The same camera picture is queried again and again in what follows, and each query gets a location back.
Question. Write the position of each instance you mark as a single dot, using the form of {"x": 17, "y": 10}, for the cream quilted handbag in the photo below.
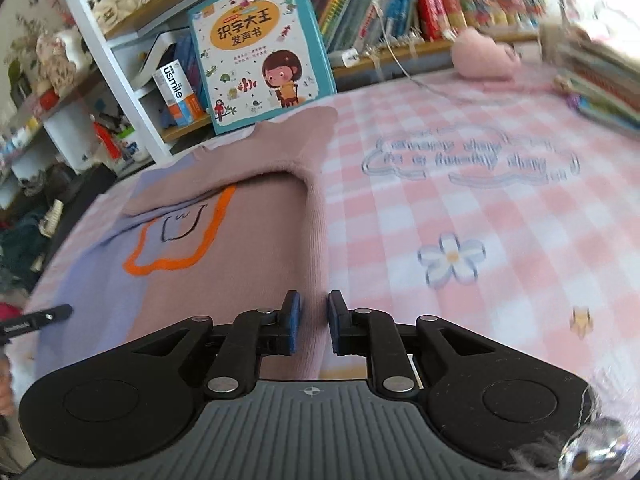
{"x": 115, "y": 7}

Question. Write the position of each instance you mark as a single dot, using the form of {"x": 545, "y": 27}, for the red tassel ornament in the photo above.
{"x": 105, "y": 140}

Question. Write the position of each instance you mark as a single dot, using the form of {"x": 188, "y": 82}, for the row of leaning colourful books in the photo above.
{"x": 360, "y": 5}

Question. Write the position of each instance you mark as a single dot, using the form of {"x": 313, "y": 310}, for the white charger plug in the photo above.
{"x": 345, "y": 58}

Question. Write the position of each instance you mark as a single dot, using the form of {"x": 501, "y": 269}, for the pink checked blanket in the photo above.
{"x": 450, "y": 210}

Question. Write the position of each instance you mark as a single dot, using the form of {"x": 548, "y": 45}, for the silver sparkly ornament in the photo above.
{"x": 590, "y": 452}

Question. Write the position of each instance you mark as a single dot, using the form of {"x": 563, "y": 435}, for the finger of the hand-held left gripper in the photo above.
{"x": 50, "y": 316}

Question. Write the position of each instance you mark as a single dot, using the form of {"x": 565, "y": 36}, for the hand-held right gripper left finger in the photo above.
{"x": 295, "y": 320}

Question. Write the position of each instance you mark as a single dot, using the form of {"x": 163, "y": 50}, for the pink and purple sweater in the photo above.
{"x": 240, "y": 240}

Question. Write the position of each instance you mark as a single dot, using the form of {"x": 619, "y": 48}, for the teal children's picture book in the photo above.
{"x": 260, "y": 60}

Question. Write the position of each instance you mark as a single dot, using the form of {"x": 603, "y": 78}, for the white and orange carton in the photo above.
{"x": 175, "y": 90}

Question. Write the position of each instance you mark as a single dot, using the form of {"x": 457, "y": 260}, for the pink plush toy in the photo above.
{"x": 482, "y": 55}

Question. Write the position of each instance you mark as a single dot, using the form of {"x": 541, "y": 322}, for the stack of picture books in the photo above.
{"x": 600, "y": 80}

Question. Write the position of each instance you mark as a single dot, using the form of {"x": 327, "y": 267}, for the white cup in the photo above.
{"x": 132, "y": 145}

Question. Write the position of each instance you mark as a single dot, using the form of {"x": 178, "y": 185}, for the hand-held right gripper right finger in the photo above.
{"x": 334, "y": 322}

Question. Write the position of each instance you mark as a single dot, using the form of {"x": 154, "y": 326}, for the red upright book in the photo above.
{"x": 427, "y": 5}

